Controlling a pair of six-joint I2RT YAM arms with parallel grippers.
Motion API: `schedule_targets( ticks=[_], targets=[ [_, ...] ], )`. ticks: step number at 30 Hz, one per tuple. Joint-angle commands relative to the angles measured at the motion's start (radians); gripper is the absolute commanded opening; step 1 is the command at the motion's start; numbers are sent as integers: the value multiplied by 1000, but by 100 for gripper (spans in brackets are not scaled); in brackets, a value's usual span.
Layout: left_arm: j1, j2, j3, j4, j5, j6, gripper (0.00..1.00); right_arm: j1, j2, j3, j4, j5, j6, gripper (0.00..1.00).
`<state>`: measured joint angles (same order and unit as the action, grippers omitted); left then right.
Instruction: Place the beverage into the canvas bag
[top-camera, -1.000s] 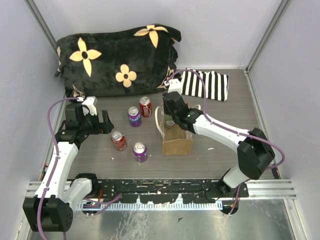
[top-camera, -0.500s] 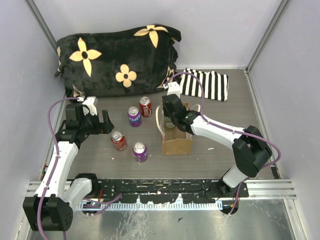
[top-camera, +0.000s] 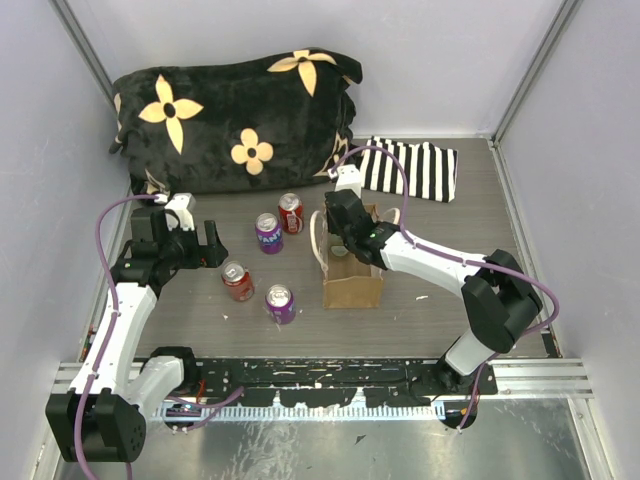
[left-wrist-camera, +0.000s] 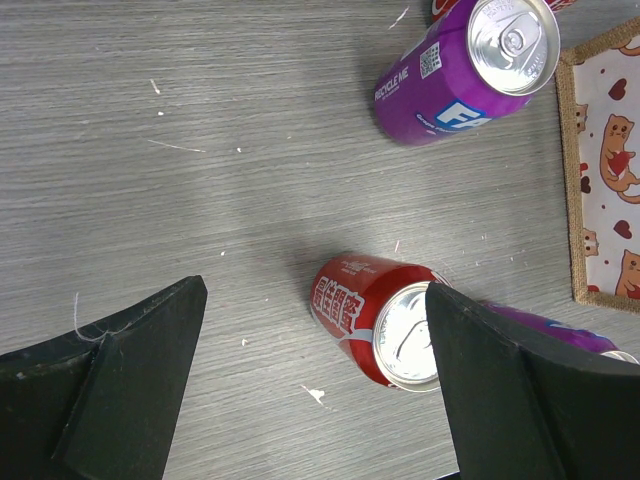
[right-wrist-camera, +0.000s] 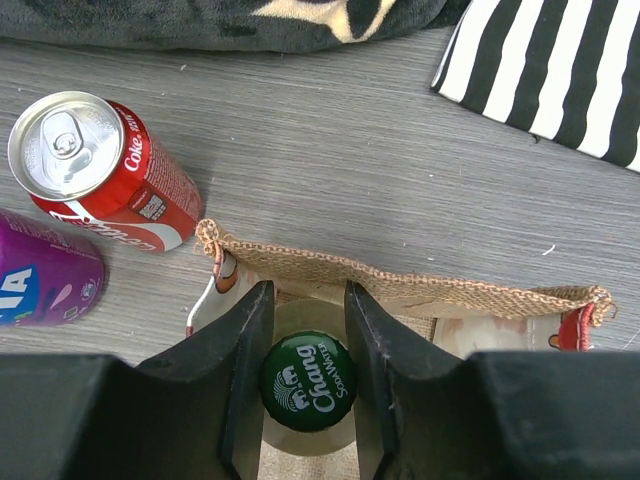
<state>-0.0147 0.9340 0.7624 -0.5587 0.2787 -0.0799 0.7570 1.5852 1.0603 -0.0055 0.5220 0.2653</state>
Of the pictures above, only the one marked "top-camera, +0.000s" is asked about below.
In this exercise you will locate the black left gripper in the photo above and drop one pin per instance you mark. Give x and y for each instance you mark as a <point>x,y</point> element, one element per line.
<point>210,255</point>

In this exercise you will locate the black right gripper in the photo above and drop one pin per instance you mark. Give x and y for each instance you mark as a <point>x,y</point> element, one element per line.
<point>331,225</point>

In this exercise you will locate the brown canvas tote bag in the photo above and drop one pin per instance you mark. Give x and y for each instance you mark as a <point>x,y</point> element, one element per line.
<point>347,283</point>

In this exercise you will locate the red Coca-Cola can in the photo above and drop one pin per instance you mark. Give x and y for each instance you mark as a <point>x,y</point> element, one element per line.
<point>290,208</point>

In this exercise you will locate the clear glass bottle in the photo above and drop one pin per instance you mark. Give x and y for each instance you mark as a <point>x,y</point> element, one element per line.
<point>336,246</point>

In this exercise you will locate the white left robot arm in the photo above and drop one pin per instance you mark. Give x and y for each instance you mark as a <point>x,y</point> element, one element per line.
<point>103,415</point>

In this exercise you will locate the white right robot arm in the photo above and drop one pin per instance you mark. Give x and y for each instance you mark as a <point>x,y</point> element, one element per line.
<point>499,300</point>

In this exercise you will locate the red soda can front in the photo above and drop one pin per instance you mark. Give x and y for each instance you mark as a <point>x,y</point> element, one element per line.
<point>237,279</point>

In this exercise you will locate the purple Fanta can rear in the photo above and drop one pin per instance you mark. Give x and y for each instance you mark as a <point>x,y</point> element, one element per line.
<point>269,233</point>

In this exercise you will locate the purple fanta can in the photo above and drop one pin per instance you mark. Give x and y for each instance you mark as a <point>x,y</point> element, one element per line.
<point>269,233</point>
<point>280,303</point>

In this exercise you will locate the black white striped cloth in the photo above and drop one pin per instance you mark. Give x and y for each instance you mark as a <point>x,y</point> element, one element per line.
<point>431,171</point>

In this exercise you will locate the purple Fanta can front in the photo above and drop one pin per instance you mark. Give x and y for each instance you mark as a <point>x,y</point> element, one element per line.
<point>280,303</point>

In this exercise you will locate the black floral plush blanket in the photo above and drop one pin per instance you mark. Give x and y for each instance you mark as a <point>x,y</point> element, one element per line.
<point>277,122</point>

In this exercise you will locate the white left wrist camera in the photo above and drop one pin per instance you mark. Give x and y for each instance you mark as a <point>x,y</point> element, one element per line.
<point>179,212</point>

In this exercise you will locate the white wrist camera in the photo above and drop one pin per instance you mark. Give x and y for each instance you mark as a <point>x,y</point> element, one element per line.
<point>348,178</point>
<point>179,212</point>

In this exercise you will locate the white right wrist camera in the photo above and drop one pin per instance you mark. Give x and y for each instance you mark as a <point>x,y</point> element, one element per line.
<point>348,178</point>

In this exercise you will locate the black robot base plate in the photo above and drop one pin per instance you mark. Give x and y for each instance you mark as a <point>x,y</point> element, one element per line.
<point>322,383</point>

